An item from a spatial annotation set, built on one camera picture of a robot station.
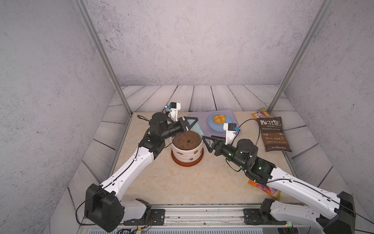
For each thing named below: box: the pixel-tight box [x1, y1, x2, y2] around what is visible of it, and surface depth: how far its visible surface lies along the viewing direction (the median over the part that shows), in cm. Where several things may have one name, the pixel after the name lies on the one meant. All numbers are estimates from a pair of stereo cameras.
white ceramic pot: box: [171, 137, 204, 163], surface depth 84 cm
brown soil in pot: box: [172, 130, 203, 151], surface depth 91 cm
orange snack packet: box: [251, 107, 274, 119], surface depth 117 cm
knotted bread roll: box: [212, 114, 227, 124], surface depth 116 cm
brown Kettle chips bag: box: [256, 116, 293, 153], surface depth 107 cm
